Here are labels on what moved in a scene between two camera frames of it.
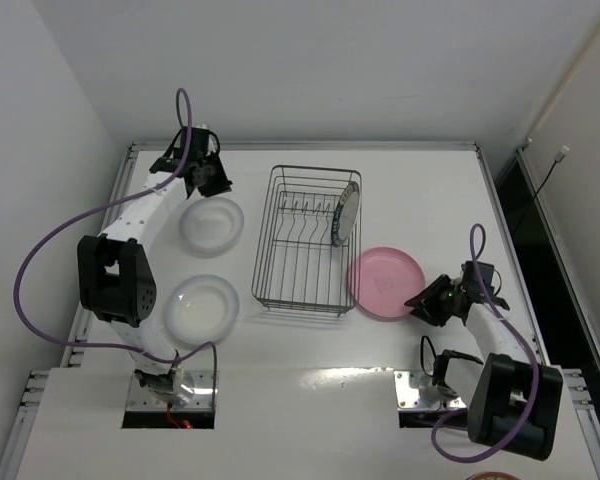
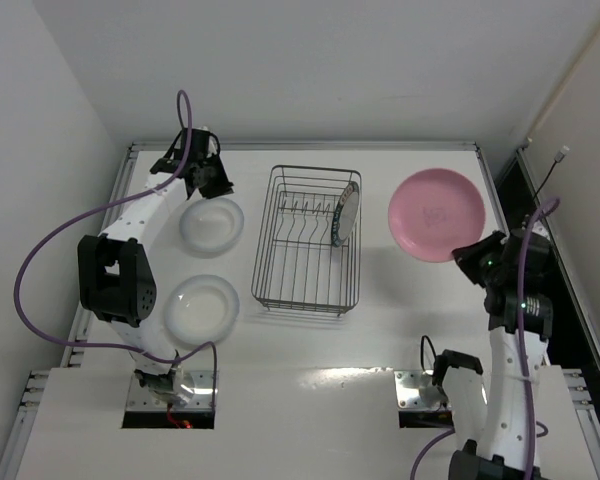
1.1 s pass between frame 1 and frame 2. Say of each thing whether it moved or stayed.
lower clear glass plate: stayed
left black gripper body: stayed
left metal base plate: stayed
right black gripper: moved
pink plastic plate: moved
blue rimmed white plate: stayed
